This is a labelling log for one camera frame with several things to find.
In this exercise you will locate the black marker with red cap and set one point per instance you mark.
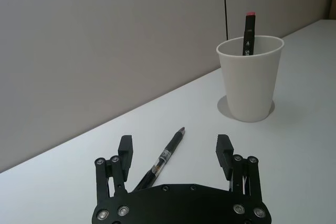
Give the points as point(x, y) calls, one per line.
point(249, 33)

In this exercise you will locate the white paper cup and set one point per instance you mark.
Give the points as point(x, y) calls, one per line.
point(249, 82)

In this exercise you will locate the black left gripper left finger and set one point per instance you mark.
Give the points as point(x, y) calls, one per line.
point(123, 155)

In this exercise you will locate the black clear ballpoint pen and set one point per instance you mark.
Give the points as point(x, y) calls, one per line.
point(165, 158)

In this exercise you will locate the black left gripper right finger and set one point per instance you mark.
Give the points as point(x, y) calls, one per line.
point(225, 155)

